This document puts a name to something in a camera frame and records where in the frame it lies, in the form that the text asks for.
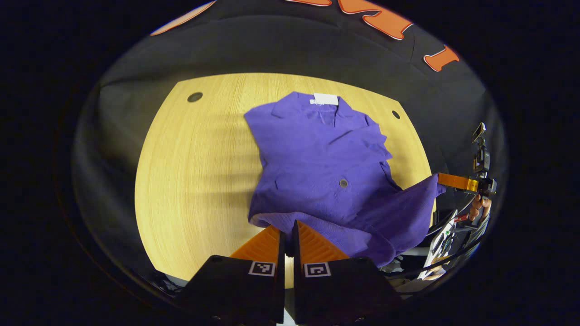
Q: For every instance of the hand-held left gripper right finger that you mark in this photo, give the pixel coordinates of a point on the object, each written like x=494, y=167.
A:
x=299, y=290

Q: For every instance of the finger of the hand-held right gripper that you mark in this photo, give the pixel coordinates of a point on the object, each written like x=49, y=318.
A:
x=455, y=181

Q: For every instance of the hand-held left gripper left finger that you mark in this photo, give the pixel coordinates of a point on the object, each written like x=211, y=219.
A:
x=281, y=271

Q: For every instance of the purple knit garment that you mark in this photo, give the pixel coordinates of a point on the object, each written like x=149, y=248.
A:
x=326, y=167

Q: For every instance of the white power strip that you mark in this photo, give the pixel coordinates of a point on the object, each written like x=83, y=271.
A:
x=442, y=244

